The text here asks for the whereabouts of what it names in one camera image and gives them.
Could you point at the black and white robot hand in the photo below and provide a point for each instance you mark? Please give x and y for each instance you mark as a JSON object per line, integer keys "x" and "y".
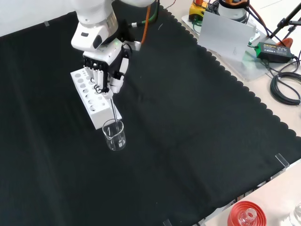
{"x": 110, "y": 58}

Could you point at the clear glass rod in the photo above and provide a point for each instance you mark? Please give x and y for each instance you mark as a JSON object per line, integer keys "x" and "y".
{"x": 114, "y": 111}

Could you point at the white test tube rack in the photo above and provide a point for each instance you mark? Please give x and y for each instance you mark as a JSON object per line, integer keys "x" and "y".
{"x": 101, "y": 115}

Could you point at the clear glass beaker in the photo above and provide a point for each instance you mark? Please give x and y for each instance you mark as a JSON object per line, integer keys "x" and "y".
{"x": 115, "y": 139}

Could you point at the silver USB plug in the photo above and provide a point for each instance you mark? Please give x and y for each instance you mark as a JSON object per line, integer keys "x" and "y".
{"x": 137, "y": 46}

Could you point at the clear cloth clip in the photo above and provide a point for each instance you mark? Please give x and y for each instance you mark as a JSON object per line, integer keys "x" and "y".
{"x": 167, "y": 223}
{"x": 46, "y": 23}
{"x": 282, "y": 161}

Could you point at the black bench cloth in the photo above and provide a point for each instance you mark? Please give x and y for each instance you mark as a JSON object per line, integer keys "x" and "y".
{"x": 176, "y": 117}

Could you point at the yellow stop button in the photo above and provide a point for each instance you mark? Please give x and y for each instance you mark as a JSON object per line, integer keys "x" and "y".
{"x": 196, "y": 11}

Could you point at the pale board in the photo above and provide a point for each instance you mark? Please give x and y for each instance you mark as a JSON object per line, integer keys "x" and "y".
{"x": 223, "y": 37}

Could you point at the black power adapter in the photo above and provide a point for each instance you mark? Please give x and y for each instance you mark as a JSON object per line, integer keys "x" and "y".
{"x": 274, "y": 51}

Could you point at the black tripod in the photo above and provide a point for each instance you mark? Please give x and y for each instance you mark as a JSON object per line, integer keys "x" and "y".
{"x": 285, "y": 21}

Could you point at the red ribbed funnel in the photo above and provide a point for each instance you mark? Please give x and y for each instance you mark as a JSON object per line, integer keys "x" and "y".
{"x": 235, "y": 212}

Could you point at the small clear glass flask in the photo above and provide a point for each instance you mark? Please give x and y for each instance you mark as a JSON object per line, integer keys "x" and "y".
{"x": 248, "y": 217}

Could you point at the clear glass vessel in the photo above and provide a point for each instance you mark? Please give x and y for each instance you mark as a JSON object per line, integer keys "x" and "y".
{"x": 296, "y": 215}

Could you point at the grey base plate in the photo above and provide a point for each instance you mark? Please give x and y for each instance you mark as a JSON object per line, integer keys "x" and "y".
{"x": 249, "y": 70}

